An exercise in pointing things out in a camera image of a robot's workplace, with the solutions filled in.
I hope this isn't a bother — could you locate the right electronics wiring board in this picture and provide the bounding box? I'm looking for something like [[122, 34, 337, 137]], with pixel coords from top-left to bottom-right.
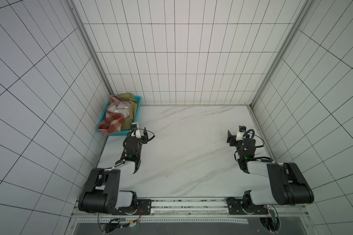
[[259, 205, 281, 235]]

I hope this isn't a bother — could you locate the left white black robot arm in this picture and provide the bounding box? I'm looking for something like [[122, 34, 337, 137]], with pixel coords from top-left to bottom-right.
[[78, 136, 149, 214]]

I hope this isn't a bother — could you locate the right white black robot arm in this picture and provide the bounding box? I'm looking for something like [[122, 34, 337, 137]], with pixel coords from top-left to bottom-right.
[[227, 126, 314, 208]]

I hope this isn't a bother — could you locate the aluminium mounting rail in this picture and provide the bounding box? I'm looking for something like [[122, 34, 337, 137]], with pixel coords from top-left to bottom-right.
[[72, 197, 308, 220]]

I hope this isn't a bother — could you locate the olive green skirt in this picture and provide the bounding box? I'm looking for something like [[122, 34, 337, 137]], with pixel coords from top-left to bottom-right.
[[119, 93, 139, 131]]

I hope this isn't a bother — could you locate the teal plastic basket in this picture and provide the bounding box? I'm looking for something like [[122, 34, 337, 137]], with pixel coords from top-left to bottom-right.
[[98, 96, 141, 136]]

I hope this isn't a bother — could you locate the left electronics wiring board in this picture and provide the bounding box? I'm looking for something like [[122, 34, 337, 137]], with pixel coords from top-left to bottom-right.
[[97, 206, 142, 235]]

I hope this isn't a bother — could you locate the electronics wiring board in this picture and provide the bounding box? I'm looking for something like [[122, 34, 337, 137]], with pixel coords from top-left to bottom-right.
[[97, 206, 142, 235], [259, 205, 281, 235]]

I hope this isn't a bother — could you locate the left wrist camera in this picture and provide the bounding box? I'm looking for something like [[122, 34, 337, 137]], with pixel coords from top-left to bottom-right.
[[130, 122, 141, 139]]

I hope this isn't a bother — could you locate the red plaid skirt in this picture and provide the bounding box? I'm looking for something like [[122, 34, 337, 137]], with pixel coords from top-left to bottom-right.
[[97, 96, 129, 135]]

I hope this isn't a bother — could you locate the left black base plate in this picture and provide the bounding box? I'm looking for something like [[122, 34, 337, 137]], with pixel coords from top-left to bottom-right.
[[111, 199, 152, 216]]

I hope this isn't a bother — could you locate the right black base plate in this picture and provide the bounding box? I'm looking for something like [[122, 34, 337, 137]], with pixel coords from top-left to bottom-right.
[[226, 197, 269, 215]]

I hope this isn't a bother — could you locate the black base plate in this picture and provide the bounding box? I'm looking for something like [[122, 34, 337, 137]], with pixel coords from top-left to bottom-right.
[[226, 197, 269, 215], [111, 199, 152, 216]]

